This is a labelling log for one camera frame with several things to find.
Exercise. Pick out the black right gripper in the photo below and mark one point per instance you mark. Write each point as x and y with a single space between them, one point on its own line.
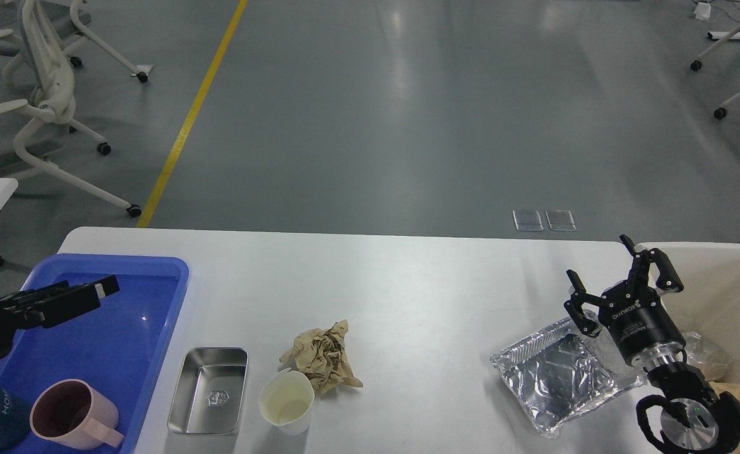
632 312

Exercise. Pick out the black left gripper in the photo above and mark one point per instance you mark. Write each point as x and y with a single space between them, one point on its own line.
50 306

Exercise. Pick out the aluminium foil container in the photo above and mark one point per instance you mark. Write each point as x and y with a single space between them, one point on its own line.
558 374

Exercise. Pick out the pink HOME mug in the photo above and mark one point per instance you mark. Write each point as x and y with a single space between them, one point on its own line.
72 413

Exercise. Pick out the stainless steel tray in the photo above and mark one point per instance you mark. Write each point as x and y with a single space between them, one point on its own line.
210 388

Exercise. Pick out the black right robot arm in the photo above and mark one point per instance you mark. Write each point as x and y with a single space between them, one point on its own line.
688 416

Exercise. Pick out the blue plastic tray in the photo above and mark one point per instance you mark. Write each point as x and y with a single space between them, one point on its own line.
117 348

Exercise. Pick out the clear plastic bag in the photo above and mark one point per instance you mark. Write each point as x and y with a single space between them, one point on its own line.
713 361

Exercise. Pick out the beige plastic bin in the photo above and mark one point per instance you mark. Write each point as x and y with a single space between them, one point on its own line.
710 301

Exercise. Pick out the right floor socket plate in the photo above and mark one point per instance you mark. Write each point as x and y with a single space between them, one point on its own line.
560 220

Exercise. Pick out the floor socket plate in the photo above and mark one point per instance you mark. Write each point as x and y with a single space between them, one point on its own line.
528 220
560 220

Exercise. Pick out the left floor socket plate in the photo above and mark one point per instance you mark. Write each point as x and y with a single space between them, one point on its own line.
528 220

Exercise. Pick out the white office chair front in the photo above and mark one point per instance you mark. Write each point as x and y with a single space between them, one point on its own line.
36 125

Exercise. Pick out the cream paper cup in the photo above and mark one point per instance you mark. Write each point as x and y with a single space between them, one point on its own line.
286 402

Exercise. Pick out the white paper on floor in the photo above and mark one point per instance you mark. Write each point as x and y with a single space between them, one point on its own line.
142 71

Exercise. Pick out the crumpled brown paper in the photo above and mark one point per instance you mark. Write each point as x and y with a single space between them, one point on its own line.
320 354

